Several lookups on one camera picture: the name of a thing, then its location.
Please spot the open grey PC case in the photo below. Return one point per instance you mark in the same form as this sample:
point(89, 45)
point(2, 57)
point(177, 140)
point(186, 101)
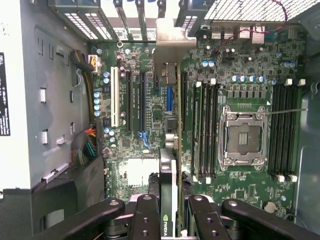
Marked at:
point(310, 150)

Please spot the black expansion slot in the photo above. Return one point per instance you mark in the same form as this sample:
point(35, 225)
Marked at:
point(129, 100)
point(143, 100)

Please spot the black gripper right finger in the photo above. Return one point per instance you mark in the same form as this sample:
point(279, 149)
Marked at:
point(207, 220)

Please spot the green motherboard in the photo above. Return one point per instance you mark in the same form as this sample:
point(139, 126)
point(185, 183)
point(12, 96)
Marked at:
point(250, 195)

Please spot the CPU socket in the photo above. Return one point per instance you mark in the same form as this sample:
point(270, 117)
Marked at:
point(243, 138)

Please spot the silver chipset heatsink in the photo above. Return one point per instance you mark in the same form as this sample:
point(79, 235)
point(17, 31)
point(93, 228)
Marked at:
point(138, 172)

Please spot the black plastic air duct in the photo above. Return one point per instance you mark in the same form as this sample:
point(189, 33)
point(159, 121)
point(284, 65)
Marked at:
point(62, 195)

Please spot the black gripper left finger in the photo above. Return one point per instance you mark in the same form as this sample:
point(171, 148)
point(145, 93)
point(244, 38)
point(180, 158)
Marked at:
point(146, 220)

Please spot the coin cell battery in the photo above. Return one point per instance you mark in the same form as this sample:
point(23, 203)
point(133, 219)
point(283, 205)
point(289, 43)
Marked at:
point(269, 206)

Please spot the socket locking lever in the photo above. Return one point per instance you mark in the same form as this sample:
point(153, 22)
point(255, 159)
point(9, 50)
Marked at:
point(287, 111)

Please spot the white expansion slot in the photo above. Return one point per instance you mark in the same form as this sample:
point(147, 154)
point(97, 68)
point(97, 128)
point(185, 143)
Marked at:
point(114, 97)

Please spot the blue expansion slot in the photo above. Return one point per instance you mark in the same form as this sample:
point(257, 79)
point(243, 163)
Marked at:
point(169, 98)

